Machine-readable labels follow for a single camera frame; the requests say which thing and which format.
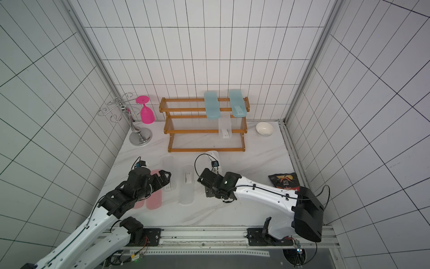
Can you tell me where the black red snack bag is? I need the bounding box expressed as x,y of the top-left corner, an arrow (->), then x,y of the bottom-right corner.
268,173 -> 300,191

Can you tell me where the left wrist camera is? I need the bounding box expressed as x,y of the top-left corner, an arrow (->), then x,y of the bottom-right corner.
134,160 -> 147,169

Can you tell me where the white ceramic bowl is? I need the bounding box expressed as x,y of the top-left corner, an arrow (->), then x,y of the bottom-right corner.
255,122 -> 274,136

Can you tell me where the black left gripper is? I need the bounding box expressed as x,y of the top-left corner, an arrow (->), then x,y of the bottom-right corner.
135,170 -> 171,201

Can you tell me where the pink pencil case right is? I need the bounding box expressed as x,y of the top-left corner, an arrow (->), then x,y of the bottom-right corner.
145,189 -> 162,210

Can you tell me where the magenta plastic goblet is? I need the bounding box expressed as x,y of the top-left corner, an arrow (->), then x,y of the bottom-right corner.
136,95 -> 155,124

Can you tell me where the orange wooden two-tier shelf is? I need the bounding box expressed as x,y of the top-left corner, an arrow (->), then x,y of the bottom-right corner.
159,98 -> 247,152

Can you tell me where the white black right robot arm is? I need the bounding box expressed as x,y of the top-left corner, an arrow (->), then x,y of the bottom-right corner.
198,168 -> 325,243

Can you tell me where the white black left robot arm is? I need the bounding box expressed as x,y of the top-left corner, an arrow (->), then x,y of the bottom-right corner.
23,167 -> 171,269

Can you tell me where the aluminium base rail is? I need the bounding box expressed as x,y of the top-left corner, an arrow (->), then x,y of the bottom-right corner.
68,225 -> 340,258

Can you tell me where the chrome glass holder stand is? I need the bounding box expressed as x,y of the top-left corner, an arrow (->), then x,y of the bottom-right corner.
97,93 -> 153,146

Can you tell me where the electronics board with wires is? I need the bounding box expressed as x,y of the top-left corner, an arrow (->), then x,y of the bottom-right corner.
283,243 -> 306,267

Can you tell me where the pink pencil case left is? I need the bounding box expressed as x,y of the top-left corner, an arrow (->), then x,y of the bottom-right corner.
133,200 -> 145,209

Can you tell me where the pink pencil case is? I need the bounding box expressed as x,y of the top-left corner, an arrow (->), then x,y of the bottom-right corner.
145,189 -> 162,210
133,200 -> 145,209

